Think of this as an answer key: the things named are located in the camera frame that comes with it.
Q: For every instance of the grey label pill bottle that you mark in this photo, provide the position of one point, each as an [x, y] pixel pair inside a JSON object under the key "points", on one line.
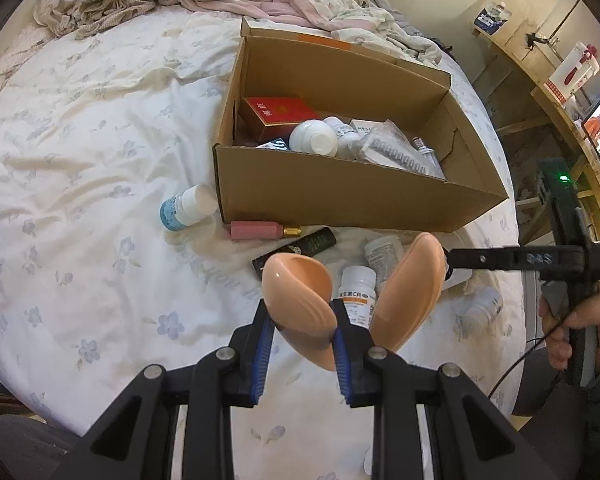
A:
{"points": [[383, 255]]}

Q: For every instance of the open cardboard box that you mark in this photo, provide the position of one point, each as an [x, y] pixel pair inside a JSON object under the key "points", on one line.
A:
{"points": [[349, 82]]}

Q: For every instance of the white blue eye drops box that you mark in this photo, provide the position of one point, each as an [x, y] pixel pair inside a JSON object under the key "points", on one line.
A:
{"points": [[278, 144]]}

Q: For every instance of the blue capped white bottle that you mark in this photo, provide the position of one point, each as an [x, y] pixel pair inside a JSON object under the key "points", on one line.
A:
{"points": [[188, 208]]}

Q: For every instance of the person's right hand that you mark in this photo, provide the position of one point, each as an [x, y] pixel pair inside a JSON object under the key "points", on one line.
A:
{"points": [[559, 350]]}

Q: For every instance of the white floral bed sheet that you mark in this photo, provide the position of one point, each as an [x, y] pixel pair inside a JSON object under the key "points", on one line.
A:
{"points": [[94, 135]]}

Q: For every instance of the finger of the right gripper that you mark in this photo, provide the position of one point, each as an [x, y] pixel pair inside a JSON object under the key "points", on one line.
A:
{"points": [[503, 259]]}

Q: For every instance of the lying white pill bottle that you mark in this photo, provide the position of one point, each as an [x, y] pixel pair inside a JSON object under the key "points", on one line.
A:
{"points": [[478, 311]]}

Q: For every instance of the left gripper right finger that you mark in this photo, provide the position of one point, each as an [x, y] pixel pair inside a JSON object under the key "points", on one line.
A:
{"points": [[350, 345]]}

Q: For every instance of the pink blanket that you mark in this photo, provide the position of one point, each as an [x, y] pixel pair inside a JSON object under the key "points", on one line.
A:
{"points": [[329, 15]]}

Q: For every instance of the red gold box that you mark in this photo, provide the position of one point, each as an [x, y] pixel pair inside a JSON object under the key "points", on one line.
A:
{"points": [[271, 117]]}

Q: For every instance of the wooden shelf desk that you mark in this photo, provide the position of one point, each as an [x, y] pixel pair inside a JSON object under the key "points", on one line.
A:
{"points": [[514, 88]]}

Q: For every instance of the pink perfume bottle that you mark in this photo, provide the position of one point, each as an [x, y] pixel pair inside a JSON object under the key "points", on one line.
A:
{"points": [[262, 230]]}

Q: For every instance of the crinkled white plastic packet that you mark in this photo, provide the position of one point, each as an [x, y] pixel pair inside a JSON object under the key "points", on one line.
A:
{"points": [[386, 145]]}

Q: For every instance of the white lotion bottle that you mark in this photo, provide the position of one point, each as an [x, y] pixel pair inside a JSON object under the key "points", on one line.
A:
{"points": [[347, 137]]}

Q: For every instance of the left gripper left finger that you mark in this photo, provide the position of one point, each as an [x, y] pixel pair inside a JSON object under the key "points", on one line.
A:
{"points": [[253, 345]]}

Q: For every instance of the blue white tissue pack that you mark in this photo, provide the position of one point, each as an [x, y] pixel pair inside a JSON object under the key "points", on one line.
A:
{"points": [[492, 17]]}

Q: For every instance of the orange label pill bottle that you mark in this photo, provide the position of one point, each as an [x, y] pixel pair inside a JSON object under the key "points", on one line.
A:
{"points": [[358, 293]]}

